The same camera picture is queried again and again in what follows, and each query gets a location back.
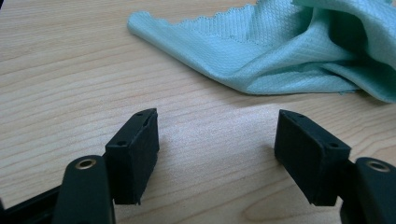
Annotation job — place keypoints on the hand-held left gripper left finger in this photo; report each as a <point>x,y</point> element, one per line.
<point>134,161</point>

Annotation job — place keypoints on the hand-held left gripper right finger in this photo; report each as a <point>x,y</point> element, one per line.
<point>311,161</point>

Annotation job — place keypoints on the teal microfibre cloth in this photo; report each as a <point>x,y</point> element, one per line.
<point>274,56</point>

